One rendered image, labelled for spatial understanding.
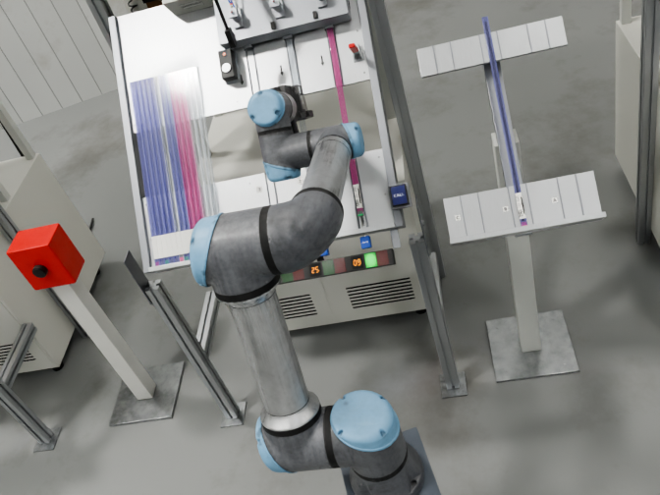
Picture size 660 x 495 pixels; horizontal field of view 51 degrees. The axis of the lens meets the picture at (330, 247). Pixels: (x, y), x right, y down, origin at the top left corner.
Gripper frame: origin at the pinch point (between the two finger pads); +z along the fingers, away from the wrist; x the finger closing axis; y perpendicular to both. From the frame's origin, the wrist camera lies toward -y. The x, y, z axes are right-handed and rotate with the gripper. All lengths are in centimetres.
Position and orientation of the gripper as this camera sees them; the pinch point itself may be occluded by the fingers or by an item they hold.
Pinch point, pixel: (301, 118)
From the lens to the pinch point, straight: 180.0
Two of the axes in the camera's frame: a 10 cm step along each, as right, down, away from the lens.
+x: -9.6, 1.8, 2.0
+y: -2.1, -9.7, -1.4
